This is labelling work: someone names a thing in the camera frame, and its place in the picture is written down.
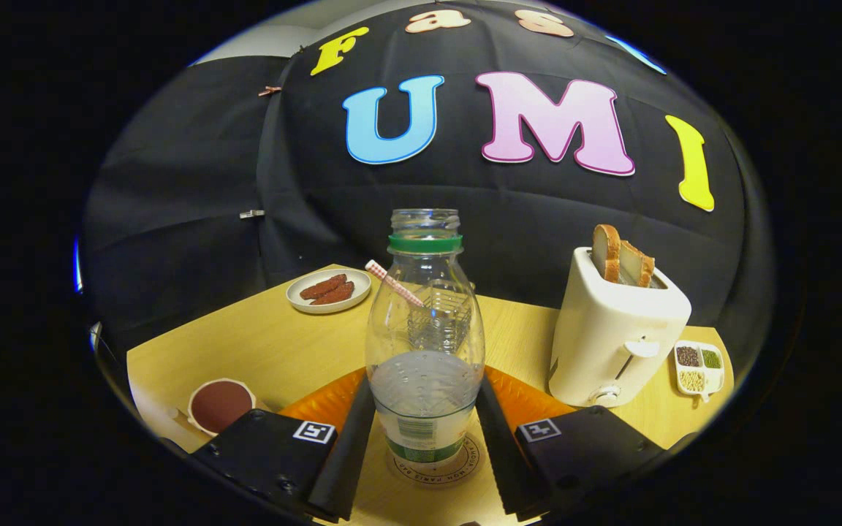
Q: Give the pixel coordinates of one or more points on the white clip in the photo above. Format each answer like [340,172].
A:
[251,214]

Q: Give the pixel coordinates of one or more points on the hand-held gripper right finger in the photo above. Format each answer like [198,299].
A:
[498,456]

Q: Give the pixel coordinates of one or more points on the wooden table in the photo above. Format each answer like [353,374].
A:
[282,343]

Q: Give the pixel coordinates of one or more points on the toast slice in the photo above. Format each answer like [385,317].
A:
[606,252]
[636,267]

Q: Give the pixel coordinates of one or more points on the black backdrop cloth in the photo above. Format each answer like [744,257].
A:
[465,197]

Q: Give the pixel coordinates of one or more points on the white divided dish with beans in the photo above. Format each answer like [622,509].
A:
[699,369]

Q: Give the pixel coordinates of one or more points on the pink clip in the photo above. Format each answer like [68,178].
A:
[270,90]

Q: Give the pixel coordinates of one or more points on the checked paper straw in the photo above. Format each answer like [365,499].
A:
[392,281]

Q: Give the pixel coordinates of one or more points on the clear plastic juice bottle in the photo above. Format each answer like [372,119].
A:
[425,394]

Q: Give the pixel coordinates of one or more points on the red sausage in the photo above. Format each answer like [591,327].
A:
[337,294]
[322,286]

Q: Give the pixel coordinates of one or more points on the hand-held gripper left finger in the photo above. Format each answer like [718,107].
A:
[351,453]

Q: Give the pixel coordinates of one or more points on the white toaster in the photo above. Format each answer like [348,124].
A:
[596,329]

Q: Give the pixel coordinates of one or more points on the white round plate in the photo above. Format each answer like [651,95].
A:
[304,303]

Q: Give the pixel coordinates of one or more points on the round wooden coaster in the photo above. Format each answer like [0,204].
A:
[468,464]

